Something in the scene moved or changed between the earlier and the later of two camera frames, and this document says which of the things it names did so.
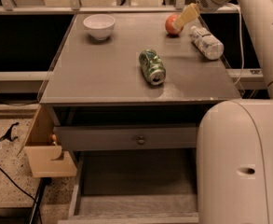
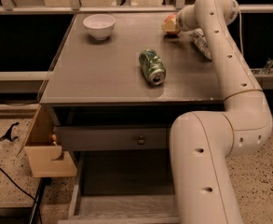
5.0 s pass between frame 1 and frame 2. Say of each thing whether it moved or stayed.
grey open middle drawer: stayed
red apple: stayed
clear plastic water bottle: stayed
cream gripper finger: moved
